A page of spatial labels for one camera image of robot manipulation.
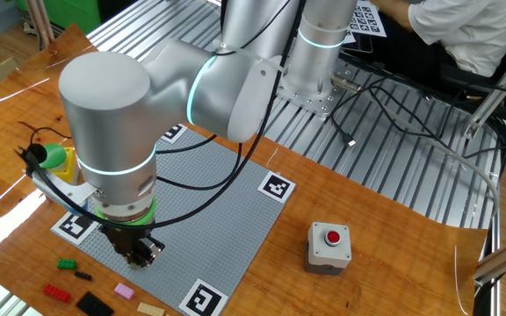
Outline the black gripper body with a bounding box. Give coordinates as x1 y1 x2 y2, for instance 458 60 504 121
99 222 155 256

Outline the bare person forearm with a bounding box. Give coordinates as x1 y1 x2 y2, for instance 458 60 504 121
369 0 414 32

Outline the pink Lego brick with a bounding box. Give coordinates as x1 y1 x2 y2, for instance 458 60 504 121
113 282 135 301

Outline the large black Lego plate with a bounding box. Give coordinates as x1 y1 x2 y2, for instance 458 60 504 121
76 291 115 316

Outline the long tan Lego plate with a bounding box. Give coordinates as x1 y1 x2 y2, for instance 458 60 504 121
136 301 166 316

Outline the grey Lego baseplate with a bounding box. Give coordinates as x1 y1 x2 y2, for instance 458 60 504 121
50 124 297 316

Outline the red Lego brick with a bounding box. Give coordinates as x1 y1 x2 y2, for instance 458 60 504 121
42 284 73 305

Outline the black white fiducial marker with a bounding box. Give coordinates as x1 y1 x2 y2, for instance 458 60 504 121
160 124 189 145
50 211 101 246
177 278 229 316
257 171 297 205

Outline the green push button yellow box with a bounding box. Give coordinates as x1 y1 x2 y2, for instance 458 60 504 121
40 143 80 185

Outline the red push button box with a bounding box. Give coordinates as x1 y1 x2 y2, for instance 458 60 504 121
304 221 353 277

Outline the wooden stick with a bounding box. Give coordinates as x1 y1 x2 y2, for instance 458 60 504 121
37 0 56 45
26 0 50 49

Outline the printed marker grid sheet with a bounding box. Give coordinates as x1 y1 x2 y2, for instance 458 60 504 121
344 0 388 45

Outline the black office chair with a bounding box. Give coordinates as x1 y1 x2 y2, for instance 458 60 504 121
437 56 506 126

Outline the person in white shirt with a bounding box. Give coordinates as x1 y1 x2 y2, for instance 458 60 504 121
406 0 506 78

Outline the green gripper mounting ring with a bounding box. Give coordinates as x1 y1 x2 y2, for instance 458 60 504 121
94 197 157 227

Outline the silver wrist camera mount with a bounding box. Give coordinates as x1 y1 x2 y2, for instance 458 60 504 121
28 169 98 207

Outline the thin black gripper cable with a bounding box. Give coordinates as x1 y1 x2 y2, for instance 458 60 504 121
155 133 243 192

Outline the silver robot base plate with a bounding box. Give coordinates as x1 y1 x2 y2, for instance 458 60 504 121
277 37 359 119

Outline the black usb cable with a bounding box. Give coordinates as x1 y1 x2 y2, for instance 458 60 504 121
328 85 394 148

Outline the metal cable connector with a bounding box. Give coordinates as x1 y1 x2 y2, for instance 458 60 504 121
330 73 363 94

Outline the grey cable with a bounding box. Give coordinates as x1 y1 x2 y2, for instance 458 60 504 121
379 104 502 220

